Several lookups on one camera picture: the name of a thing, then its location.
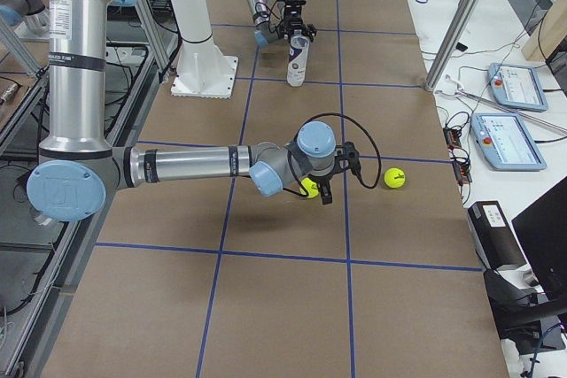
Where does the black computer monitor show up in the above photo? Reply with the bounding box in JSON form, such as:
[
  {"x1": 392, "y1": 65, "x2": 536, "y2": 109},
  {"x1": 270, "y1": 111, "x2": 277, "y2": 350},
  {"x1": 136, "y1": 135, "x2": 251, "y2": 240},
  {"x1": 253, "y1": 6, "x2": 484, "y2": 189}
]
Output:
[{"x1": 512, "y1": 178, "x2": 567, "y2": 298}]

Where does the teach pendant near pillar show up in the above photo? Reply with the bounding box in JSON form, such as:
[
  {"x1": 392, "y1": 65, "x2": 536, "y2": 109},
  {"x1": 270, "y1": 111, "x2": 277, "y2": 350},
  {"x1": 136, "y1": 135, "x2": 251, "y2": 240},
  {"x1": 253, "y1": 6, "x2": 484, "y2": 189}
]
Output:
[{"x1": 488, "y1": 63, "x2": 548, "y2": 112}]

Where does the teach pendant near edge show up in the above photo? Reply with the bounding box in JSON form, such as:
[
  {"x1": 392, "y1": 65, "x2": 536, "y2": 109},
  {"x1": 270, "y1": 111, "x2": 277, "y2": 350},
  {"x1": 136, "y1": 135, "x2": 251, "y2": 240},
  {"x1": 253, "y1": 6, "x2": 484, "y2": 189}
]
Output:
[{"x1": 470, "y1": 113, "x2": 547, "y2": 172}]

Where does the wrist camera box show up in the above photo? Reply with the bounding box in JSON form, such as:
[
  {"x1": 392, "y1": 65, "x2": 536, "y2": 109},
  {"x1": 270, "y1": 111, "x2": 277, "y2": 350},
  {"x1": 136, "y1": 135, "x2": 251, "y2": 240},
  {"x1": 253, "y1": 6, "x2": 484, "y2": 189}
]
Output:
[
  {"x1": 276, "y1": 0, "x2": 307, "y2": 8},
  {"x1": 335, "y1": 142, "x2": 362, "y2": 180}
]

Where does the aluminium frame pillar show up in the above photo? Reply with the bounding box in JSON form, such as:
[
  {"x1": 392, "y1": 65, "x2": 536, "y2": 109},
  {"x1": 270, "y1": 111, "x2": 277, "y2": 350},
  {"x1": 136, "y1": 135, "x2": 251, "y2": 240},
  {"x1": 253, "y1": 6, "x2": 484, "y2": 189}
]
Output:
[{"x1": 423, "y1": 0, "x2": 479, "y2": 92}]

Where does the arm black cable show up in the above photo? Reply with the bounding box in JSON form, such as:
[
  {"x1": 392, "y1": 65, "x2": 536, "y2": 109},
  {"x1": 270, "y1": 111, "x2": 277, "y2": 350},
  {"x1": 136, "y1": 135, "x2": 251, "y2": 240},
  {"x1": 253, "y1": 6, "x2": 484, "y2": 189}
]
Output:
[
  {"x1": 254, "y1": 0, "x2": 289, "y2": 38},
  {"x1": 283, "y1": 112, "x2": 384, "y2": 202}
]

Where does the black box with label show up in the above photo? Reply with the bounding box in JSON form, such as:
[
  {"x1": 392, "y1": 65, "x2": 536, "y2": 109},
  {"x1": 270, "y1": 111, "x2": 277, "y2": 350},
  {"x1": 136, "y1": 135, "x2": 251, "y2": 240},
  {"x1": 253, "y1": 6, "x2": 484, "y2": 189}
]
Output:
[{"x1": 467, "y1": 201, "x2": 526, "y2": 271}]

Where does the aluminium frame rack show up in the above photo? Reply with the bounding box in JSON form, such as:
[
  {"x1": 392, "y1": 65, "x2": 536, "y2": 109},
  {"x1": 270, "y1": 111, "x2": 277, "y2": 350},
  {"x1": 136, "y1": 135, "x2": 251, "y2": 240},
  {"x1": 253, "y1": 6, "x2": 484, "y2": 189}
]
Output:
[{"x1": 1, "y1": 0, "x2": 174, "y2": 377}]

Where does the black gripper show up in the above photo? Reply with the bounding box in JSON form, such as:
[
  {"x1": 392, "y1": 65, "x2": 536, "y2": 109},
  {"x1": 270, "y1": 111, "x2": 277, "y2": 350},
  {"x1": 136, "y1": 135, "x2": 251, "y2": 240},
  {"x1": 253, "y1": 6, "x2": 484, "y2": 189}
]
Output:
[
  {"x1": 280, "y1": 4, "x2": 317, "y2": 42},
  {"x1": 309, "y1": 154, "x2": 354, "y2": 205}
]

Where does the Wilson yellow tennis ball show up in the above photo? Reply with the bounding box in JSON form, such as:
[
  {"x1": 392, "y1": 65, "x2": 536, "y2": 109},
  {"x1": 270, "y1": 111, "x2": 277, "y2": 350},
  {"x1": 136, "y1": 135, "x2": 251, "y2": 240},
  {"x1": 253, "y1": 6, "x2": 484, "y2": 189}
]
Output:
[{"x1": 299, "y1": 177, "x2": 319, "y2": 199}]

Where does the small black square pad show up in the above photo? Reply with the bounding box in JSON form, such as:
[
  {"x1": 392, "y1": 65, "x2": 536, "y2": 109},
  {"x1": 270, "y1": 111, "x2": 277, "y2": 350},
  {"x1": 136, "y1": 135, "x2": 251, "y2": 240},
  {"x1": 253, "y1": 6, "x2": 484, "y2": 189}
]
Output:
[{"x1": 455, "y1": 42, "x2": 468, "y2": 52}]

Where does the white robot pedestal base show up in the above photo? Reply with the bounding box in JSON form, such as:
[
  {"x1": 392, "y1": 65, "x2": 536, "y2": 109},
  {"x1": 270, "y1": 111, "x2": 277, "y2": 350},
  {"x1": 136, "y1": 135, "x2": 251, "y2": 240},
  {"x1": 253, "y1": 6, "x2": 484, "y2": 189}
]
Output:
[{"x1": 171, "y1": 0, "x2": 238, "y2": 99}]

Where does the white tennis ball can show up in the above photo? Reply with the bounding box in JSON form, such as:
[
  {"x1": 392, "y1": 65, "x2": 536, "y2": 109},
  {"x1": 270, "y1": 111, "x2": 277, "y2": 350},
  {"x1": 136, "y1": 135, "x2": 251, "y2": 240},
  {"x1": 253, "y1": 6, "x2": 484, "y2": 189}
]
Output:
[{"x1": 287, "y1": 32, "x2": 310, "y2": 87}]

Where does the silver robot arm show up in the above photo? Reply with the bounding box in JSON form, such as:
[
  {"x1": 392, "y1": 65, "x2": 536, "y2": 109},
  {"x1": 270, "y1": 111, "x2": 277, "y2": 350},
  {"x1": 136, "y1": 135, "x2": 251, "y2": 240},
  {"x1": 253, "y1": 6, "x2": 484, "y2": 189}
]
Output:
[
  {"x1": 27, "y1": 0, "x2": 361, "y2": 222},
  {"x1": 246, "y1": 0, "x2": 317, "y2": 47}
]

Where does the Roland Garros yellow tennis ball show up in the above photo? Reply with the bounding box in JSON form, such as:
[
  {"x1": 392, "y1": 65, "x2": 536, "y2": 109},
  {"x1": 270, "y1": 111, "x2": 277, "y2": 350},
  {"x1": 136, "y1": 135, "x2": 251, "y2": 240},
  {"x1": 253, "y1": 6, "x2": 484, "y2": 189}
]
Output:
[{"x1": 384, "y1": 167, "x2": 406, "y2": 189}]

